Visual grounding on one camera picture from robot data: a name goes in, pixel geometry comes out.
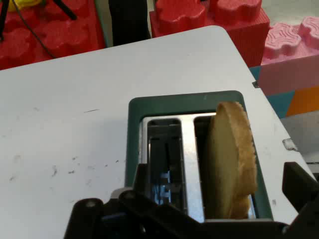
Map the orange foam panel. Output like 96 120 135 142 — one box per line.
286 86 319 118

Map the dark green two-slot toaster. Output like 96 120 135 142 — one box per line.
124 90 275 222

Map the thin black tripod cable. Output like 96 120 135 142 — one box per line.
13 0 57 59

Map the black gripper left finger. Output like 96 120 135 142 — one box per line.
63 163 208 239

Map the small red foam block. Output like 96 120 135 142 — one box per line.
149 0 271 68

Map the teal foam mat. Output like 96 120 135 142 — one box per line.
249 66 296 120

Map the pink foam block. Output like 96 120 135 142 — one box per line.
258 16 319 97

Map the black camera tripod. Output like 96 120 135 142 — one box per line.
0 0 78 42

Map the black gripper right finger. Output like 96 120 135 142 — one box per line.
281 161 319 239

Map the toasted bread slice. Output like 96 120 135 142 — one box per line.
204 101 258 220

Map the large red foam block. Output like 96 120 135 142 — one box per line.
0 0 107 71

